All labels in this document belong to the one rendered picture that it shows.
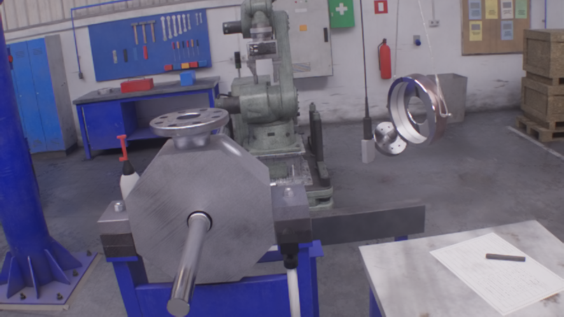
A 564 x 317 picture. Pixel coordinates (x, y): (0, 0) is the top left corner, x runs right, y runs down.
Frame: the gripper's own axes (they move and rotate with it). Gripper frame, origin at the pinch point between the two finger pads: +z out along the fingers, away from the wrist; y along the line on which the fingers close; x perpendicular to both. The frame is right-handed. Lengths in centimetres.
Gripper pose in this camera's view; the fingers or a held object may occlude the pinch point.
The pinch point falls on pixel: (265, 78)
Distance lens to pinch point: 347.0
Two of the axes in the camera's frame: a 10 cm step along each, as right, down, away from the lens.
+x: 0.3, 2.9, -9.6
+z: 0.9, 9.5, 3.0
